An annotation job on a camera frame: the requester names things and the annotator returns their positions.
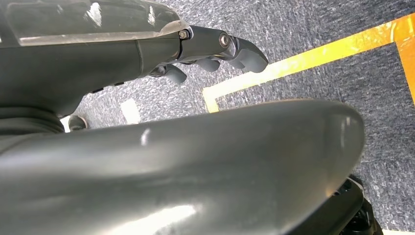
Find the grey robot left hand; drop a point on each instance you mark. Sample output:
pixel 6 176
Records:
pixel 81 65

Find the black round caster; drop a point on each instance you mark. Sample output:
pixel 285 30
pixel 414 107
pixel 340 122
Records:
pixel 77 124

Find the grey robot body shell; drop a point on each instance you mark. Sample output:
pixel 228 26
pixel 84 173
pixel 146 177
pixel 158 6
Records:
pixel 194 168

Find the yellow floor tape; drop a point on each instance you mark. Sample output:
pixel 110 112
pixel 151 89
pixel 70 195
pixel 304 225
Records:
pixel 324 53

